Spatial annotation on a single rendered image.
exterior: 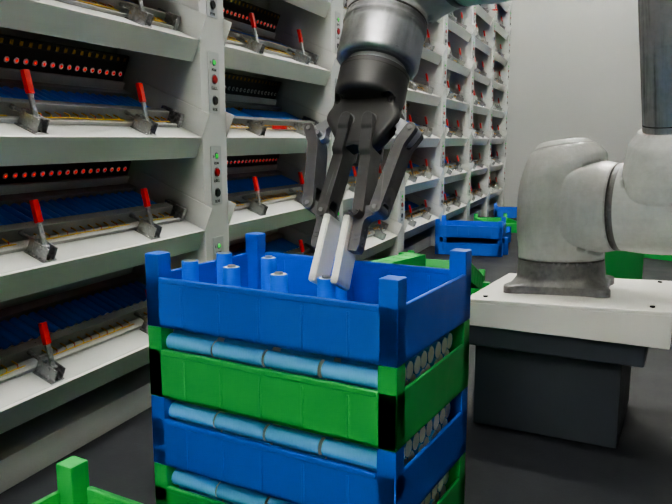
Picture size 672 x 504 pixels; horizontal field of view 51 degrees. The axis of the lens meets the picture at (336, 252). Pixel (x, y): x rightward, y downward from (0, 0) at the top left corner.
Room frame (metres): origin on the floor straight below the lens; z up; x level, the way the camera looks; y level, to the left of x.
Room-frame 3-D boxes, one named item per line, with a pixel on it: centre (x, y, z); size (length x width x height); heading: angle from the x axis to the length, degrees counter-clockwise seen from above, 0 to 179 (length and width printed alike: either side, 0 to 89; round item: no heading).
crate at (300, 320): (0.76, 0.03, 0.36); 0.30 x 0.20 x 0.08; 61
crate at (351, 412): (0.76, 0.03, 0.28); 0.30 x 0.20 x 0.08; 61
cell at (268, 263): (0.79, 0.08, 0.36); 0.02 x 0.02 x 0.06
